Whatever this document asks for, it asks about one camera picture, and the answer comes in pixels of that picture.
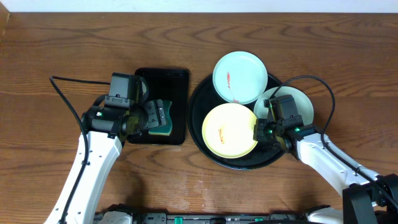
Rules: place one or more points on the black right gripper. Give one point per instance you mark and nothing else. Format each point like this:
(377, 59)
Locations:
(259, 134)

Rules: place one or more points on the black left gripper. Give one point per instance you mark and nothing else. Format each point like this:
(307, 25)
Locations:
(152, 115)

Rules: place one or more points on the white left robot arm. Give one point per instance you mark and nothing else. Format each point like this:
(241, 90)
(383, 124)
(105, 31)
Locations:
(105, 130)

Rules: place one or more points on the green yellow sponge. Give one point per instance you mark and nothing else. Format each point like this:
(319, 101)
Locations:
(165, 123)

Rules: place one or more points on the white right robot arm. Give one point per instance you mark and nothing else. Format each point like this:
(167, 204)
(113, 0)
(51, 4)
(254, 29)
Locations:
(368, 197)

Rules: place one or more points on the pale green plate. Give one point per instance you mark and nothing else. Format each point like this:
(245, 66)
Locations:
(302, 101)

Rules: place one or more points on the black round tray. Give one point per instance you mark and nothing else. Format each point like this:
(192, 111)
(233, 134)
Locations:
(202, 101)

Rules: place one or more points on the yellow plate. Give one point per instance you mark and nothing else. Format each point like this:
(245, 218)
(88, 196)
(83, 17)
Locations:
(228, 130)

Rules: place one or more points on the black rectangular tray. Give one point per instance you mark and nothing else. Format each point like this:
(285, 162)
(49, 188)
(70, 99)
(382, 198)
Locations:
(170, 86)

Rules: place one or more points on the light blue plate with stain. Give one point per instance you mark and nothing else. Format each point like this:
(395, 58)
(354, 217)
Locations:
(240, 77)

